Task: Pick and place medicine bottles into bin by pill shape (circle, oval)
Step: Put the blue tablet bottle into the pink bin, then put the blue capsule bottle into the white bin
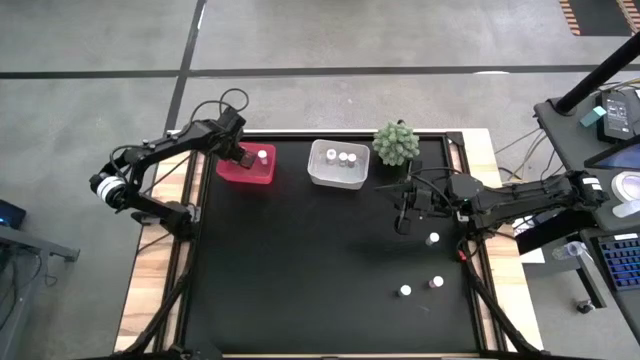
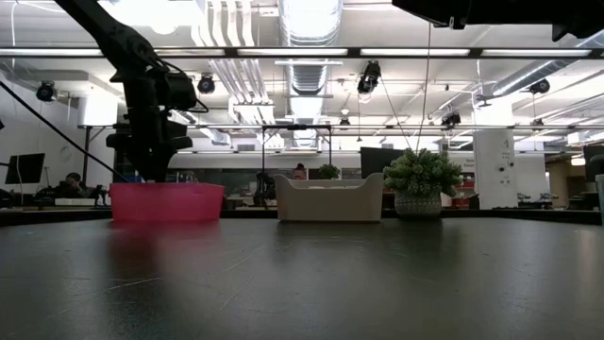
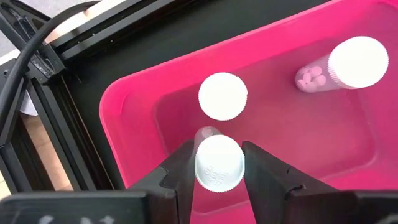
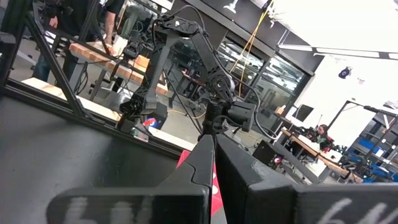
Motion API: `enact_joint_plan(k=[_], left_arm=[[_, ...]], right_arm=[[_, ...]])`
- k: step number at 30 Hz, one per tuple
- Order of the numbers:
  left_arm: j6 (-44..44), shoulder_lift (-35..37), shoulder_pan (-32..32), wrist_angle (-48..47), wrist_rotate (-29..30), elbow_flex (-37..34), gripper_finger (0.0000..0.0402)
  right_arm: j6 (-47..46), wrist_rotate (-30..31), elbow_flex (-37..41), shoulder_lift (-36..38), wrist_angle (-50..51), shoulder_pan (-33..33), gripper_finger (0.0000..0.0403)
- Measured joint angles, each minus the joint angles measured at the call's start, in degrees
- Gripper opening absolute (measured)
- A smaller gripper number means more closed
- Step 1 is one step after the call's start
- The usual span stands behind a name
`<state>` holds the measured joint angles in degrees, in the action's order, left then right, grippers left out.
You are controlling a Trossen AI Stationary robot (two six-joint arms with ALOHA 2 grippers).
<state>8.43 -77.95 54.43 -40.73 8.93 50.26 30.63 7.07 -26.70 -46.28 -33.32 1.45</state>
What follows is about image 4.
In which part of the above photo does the wooden office desk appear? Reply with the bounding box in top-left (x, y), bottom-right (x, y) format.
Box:
top-left (279, 126), bottom-right (364, 185)

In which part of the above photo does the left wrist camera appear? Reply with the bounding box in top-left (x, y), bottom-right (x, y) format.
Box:
top-left (229, 100), bottom-right (258, 134)

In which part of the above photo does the black computer case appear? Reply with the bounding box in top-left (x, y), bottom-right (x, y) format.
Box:
top-left (251, 139), bottom-right (282, 171)

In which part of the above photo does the black monitor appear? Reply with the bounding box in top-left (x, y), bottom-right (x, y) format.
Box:
top-left (291, 103), bottom-right (315, 123)

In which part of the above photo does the black aluminium frame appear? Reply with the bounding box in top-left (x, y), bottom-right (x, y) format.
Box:
top-left (0, 0), bottom-right (200, 159)

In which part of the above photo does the metal shelving rack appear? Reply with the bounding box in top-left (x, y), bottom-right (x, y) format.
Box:
top-left (348, 99), bottom-right (398, 184)

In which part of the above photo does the person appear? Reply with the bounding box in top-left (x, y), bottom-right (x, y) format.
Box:
top-left (32, 0), bottom-right (126, 83)
top-left (312, 123), bottom-right (335, 152)

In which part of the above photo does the wooden work table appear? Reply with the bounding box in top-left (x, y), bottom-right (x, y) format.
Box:
top-left (68, 42), bottom-right (169, 96)

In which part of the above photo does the pink-red plastic bin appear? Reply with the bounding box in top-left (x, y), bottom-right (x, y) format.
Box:
top-left (175, 149), bottom-right (224, 218)

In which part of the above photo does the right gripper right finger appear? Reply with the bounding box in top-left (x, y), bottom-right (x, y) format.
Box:
top-left (215, 133), bottom-right (398, 224)

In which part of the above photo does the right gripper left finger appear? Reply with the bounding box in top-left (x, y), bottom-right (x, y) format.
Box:
top-left (45, 133), bottom-right (216, 224)

